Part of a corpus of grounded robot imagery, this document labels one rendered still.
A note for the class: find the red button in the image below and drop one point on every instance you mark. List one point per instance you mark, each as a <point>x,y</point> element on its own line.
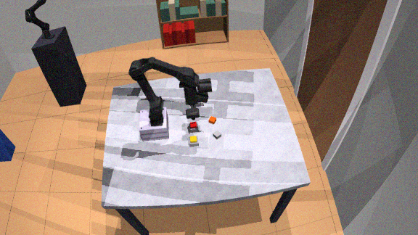
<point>193,127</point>

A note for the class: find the small orange block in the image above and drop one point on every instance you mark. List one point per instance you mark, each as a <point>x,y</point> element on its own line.
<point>212,120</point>

